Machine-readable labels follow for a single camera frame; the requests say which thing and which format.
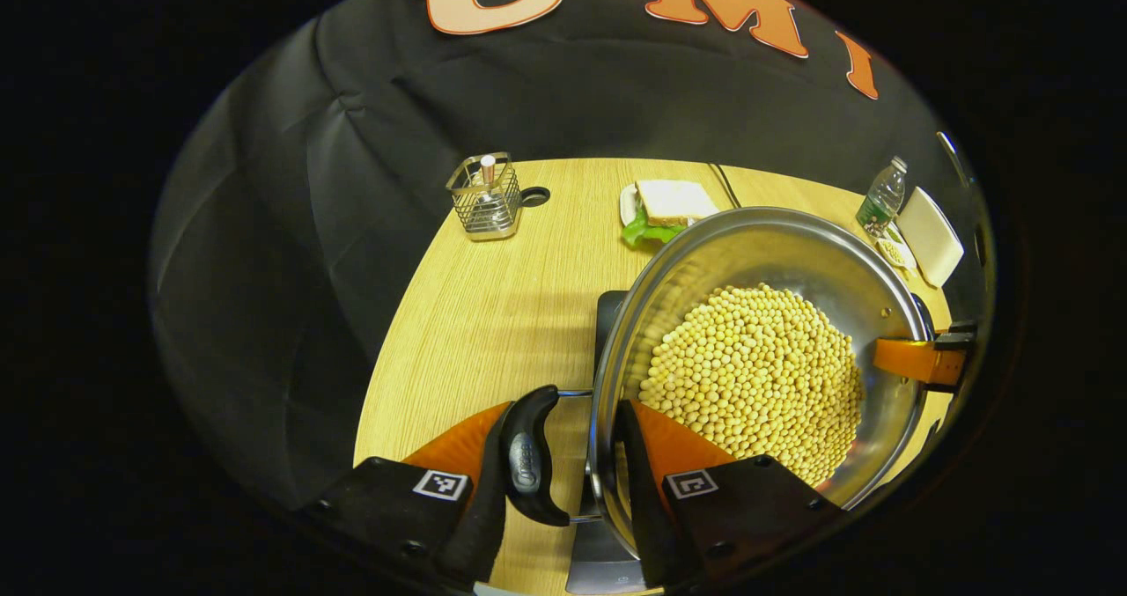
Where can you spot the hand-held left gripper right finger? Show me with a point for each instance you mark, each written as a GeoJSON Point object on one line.
{"type": "Point", "coordinates": [647, 526]}

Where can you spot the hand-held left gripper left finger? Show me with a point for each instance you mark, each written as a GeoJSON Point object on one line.
{"type": "Point", "coordinates": [480, 534]}

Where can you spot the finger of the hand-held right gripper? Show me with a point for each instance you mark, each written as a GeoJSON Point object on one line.
{"type": "Point", "coordinates": [916, 360]}

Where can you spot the pile of yellow soybeans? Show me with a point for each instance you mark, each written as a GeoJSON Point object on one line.
{"type": "Point", "coordinates": [757, 376]}

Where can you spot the black induction cooktop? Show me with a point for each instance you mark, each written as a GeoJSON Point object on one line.
{"type": "Point", "coordinates": [607, 341]}

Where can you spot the white divided dish of beans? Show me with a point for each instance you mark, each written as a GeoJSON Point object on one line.
{"type": "Point", "coordinates": [894, 251]}

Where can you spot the white toaster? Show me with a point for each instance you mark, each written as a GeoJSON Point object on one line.
{"type": "Point", "coordinates": [929, 235]}

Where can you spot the clear plastic water bottle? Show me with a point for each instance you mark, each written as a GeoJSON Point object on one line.
{"type": "Point", "coordinates": [883, 200]}

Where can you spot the sandwich with lettuce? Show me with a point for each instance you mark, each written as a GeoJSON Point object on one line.
{"type": "Point", "coordinates": [673, 202]}

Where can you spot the small clear seasoning bottle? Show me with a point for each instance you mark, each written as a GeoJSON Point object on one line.
{"type": "Point", "coordinates": [488, 187]}

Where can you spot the black backdrop cloth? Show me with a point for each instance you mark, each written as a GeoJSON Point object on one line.
{"type": "Point", "coordinates": [528, 94]}

